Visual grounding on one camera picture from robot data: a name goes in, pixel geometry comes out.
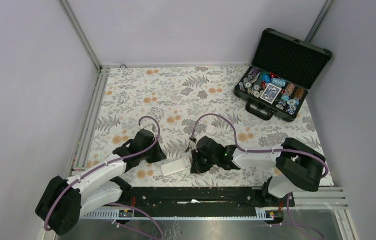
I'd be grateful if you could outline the white battery cover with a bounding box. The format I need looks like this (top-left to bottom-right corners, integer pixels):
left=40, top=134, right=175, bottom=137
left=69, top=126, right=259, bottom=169
left=205, top=125, right=216, bottom=135

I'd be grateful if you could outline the white remote control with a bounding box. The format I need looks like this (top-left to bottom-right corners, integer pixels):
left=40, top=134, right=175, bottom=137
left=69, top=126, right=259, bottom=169
left=160, top=157, right=191, bottom=176

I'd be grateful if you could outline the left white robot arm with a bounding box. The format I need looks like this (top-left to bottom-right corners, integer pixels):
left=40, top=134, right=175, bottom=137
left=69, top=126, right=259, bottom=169
left=35, top=129, right=166, bottom=236

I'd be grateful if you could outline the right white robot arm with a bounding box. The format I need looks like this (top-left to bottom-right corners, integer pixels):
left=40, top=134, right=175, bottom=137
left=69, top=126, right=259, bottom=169
left=189, top=136, right=328, bottom=206

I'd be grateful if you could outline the floral table mat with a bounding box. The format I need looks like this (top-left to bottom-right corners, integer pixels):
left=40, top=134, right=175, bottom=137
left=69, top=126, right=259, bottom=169
left=85, top=66, right=336, bottom=188

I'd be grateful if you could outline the blue playing card deck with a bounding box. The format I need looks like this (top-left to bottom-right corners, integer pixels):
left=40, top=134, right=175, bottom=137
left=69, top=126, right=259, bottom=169
left=260, top=83, right=282, bottom=104

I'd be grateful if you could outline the black poker chip case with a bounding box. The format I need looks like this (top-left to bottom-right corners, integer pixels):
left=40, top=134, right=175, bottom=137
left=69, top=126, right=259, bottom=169
left=233, top=28, right=333, bottom=122

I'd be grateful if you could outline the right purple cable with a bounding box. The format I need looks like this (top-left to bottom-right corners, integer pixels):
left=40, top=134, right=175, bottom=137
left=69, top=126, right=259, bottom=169
left=190, top=113, right=330, bottom=180

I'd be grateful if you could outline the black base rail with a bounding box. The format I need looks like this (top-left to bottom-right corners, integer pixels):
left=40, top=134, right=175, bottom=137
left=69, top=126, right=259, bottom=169
left=111, top=177, right=295, bottom=219

